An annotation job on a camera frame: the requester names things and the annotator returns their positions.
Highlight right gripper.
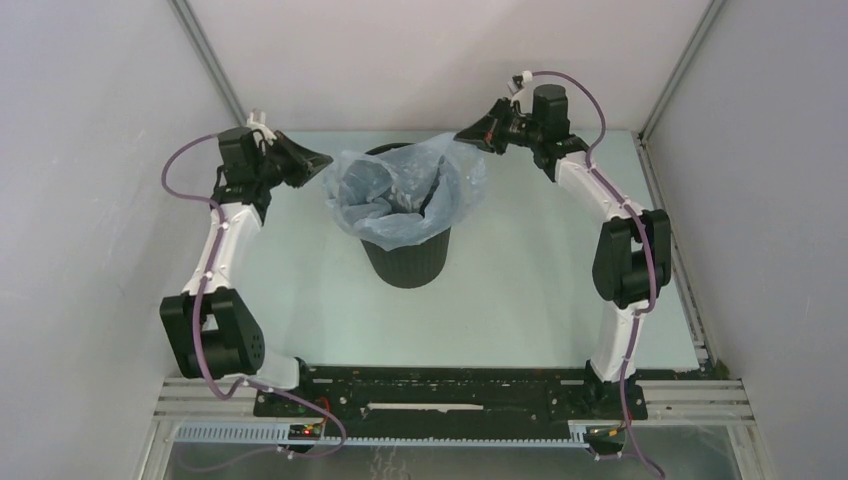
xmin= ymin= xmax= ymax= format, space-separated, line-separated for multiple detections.
xmin=457 ymin=97 xmax=545 ymax=156

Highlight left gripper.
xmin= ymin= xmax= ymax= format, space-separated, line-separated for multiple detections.
xmin=254 ymin=131 xmax=332 ymax=190

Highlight blue plastic trash bag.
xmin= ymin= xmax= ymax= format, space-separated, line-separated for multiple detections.
xmin=323 ymin=132 xmax=487 ymax=251

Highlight black trash bin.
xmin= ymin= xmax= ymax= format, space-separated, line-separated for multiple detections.
xmin=357 ymin=142 xmax=453 ymax=289

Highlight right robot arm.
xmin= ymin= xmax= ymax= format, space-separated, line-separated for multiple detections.
xmin=454 ymin=84 xmax=672 ymax=418

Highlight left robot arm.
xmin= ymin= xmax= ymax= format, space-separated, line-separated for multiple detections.
xmin=159 ymin=118 xmax=332 ymax=417

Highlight small circuit board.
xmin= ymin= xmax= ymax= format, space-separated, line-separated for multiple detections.
xmin=287 ymin=424 xmax=323 ymax=440

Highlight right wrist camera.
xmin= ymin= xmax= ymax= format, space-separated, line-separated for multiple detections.
xmin=507 ymin=70 xmax=534 ymax=102

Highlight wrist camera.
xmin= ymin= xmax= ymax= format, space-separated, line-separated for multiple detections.
xmin=507 ymin=70 xmax=534 ymax=102
xmin=245 ymin=109 xmax=277 ymax=145

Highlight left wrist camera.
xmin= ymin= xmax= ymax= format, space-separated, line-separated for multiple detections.
xmin=245 ymin=109 xmax=277 ymax=145

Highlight right corner frame post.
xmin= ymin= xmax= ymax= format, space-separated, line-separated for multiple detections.
xmin=639 ymin=0 xmax=727 ymax=141

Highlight corner frame post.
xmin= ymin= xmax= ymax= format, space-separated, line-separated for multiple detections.
xmin=639 ymin=0 xmax=727 ymax=141
xmin=167 ymin=0 xmax=248 ymax=125

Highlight left corner frame post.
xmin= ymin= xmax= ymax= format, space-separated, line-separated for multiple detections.
xmin=167 ymin=0 xmax=248 ymax=125

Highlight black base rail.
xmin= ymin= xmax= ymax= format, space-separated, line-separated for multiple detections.
xmin=188 ymin=362 xmax=720 ymax=444

